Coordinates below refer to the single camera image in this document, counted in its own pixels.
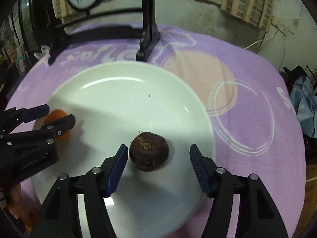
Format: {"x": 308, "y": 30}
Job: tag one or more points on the right beige curtain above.
{"x": 254, "y": 12}

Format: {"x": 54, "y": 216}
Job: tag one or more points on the left beige curtain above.
{"x": 62, "y": 9}

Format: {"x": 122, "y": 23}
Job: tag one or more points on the purple tablecloth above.
{"x": 256, "y": 127}

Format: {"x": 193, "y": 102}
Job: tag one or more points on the white plastic bag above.
{"x": 44, "y": 50}

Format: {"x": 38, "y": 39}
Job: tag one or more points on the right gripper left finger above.
{"x": 59, "y": 213}

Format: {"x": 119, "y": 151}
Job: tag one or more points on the dark brown round fruit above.
{"x": 148, "y": 151}

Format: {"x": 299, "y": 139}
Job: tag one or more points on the left hand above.
{"x": 15, "y": 205}

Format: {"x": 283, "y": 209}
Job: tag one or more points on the beige curtain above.
{"x": 62, "y": 9}
{"x": 254, "y": 12}

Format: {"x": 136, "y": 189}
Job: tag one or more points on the small orange tangerine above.
{"x": 53, "y": 118}

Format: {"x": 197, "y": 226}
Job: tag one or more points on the white oval plate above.
{"x": 113, "y": 103}

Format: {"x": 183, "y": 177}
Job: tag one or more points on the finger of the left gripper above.
{"x": 49, "y": 131}
{"x": 12, "y": 118}

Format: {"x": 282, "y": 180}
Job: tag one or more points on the blue clothes pile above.
{"x": 304, "y": 103}

